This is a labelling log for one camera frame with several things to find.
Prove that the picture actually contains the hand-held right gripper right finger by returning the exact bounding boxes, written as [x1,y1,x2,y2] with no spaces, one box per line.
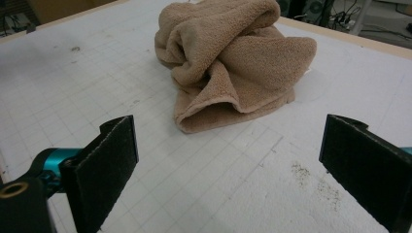
[319,114,412,233]

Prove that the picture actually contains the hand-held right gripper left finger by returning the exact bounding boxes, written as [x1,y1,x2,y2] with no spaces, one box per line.
[59,115,140,233]

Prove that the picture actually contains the beige terry towel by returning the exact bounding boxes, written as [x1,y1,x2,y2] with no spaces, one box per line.
[154,0,318,134]

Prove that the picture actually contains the white gridded foam mat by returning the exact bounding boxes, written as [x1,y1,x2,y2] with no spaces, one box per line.
[0,0,412,233]

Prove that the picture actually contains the black computer tower with fan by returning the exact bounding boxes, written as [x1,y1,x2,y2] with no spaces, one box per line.
[304,0,335,27]

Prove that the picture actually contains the brown panel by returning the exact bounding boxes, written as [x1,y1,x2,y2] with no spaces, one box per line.
[27,0,119,25]

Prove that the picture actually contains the white desk frame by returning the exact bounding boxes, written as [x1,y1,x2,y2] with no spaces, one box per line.
[349,0,374,36]

